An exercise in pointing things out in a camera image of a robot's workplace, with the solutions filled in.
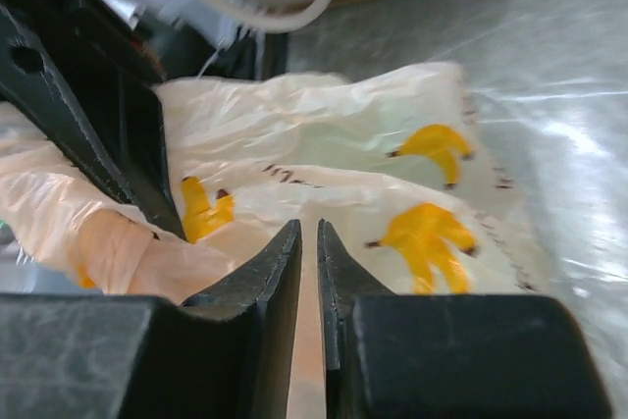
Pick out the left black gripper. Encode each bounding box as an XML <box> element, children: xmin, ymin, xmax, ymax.
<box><xmin>1</xmin><ymin>0</ymin><xmax>288</xmax><ymax>236</ymax></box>

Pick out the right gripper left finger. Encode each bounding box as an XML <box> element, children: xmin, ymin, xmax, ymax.
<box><xmin>1</xmin><ymin>220</ymin><xmax>302</xmax><ymax>418</ymax></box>

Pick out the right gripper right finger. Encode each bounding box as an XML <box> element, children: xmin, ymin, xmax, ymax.
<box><xmin>317</xmin><ymin>221</ymin><xmax>613</xmax><ymax>418</ymax></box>

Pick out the orange plastic grocery bag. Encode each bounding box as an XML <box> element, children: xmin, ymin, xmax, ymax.
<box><xmin>1</xmin><ymin>63</ymin><xmax>548</xmax><ymax>418</ymax></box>

